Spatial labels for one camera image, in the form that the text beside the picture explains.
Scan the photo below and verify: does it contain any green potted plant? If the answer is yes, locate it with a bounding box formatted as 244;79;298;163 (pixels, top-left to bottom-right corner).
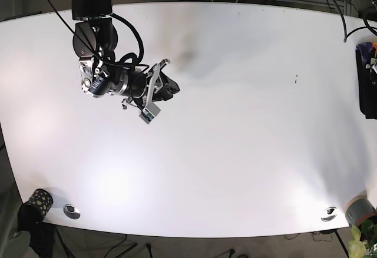
348;219;376;258

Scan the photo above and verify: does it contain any left silver table grommet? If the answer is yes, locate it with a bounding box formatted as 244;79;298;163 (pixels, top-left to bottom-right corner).
63;204;81;220

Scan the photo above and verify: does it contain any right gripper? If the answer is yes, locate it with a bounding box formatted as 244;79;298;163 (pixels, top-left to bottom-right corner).
120;59;180;124

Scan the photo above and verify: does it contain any silver table grommet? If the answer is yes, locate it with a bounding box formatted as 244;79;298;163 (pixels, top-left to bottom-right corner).
320;207;338;222
63;204;81;220

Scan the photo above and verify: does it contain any black gold-dotted cup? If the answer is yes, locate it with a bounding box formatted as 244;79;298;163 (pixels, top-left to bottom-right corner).
22;188;54;220

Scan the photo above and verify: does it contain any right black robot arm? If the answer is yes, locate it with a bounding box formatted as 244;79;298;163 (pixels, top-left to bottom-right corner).
72;0;180;123

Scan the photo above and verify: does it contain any right silver table grommet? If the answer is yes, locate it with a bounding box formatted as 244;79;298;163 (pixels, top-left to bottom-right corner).
320;207;338;222

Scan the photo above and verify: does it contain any grey flower pot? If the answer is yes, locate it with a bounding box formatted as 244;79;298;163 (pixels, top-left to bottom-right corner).
345;196;376;227

